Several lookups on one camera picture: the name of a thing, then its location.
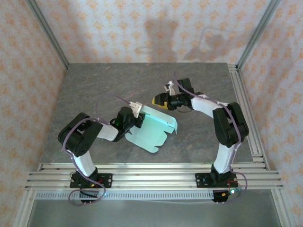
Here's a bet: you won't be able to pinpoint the light green paper box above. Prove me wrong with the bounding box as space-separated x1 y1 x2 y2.
125 105 178 154

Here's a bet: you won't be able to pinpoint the aluminium mounting rails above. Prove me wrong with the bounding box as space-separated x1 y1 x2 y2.
25 162 285 191

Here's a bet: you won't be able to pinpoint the black electronics board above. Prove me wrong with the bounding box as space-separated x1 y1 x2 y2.
212 188 242 204

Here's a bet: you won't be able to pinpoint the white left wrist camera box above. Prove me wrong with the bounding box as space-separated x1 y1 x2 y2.
129 101 143 118

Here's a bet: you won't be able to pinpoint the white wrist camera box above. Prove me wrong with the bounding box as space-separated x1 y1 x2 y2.
129 101 143 118
165 81 176 95

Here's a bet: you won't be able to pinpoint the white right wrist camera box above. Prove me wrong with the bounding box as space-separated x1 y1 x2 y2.
165 81 176 95

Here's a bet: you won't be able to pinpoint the aluminium side rail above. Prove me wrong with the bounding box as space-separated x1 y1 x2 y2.
227 63 270 171

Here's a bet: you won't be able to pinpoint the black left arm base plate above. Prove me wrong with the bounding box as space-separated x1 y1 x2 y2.
70 173 113 189

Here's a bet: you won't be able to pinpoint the slotted grey cable duct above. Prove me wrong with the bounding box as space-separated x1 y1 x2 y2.
35 191 215 201

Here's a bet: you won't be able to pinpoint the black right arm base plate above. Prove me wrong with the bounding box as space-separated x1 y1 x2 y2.
195 172 239 189

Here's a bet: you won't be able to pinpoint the aluminium frame post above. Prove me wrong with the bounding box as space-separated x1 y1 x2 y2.
236 0 282 69
26 0 70 69

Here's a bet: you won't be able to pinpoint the aluminium frame leg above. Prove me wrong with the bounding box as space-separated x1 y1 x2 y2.
271 189 296 227
14 189 36 227

